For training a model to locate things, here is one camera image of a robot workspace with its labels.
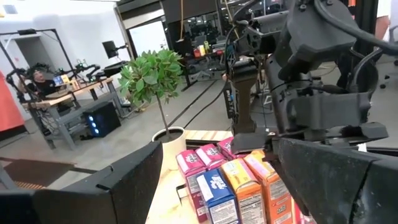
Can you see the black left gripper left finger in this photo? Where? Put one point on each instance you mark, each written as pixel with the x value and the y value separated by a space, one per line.
pixel 118 193

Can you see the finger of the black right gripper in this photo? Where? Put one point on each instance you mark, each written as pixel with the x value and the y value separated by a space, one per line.
pixel 370 130
pixel 252 143

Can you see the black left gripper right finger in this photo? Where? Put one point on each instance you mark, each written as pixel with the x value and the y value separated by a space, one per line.
pixel 342 193

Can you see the orange Mini Wheats cereal box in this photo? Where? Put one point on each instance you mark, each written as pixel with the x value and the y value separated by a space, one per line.
pixel 270 193
pixel 242 186

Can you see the blue Frosted Flakes cereal box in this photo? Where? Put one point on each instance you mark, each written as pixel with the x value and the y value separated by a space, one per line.
pixel 217 193

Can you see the black background robot arm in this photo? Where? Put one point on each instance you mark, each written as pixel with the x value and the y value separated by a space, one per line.
pixel 12 74
pixel 90 69

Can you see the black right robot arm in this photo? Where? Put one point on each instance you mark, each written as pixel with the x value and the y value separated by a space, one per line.
pixel 311 37

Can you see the wooden shelf with black legs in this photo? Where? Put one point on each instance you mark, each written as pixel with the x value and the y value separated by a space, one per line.
pixel 164 205

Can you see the white plant pot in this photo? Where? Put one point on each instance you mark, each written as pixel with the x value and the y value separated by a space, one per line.
pixel 174 149

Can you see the black computer tower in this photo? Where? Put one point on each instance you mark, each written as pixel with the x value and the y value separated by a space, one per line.
pixel 102 119

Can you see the black cluttered desk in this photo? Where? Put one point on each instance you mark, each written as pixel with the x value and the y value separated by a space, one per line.
pixel 202 62

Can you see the person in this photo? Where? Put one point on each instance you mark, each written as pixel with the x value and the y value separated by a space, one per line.
pixel 382 25
pixel 43 85

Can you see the wooden table with grey legs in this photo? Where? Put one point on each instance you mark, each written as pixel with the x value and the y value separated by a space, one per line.
pixel 62 96

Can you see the green leafy plant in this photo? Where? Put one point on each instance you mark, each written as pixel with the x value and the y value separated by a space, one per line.
pixel 149 77

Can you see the orange panel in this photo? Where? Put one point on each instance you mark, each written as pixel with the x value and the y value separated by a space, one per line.
pixel 11 105

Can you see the black monitor on stand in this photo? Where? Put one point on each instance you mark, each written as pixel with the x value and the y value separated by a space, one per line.
pixel 109 49

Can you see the black metal rig frame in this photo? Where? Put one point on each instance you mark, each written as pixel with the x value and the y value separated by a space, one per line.
pixel 27 31

